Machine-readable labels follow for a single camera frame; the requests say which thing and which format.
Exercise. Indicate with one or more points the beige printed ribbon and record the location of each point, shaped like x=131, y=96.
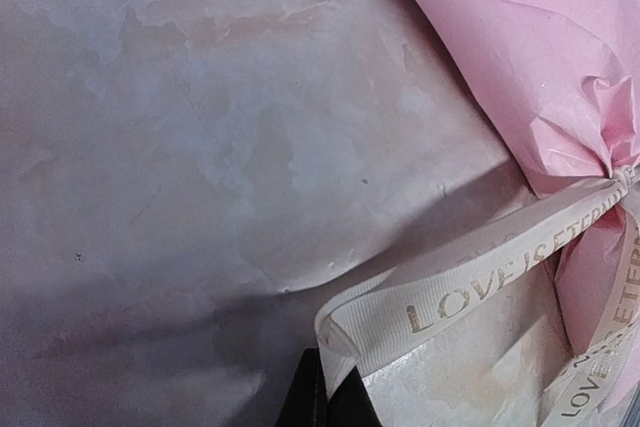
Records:
x=379, y=320

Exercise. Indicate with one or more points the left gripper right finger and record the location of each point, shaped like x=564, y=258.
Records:
x=351, y=406

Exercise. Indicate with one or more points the pink wrapping paper sheet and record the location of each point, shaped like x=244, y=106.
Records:
x=559, y=80

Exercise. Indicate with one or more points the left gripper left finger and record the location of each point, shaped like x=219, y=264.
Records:
x=306, y=403

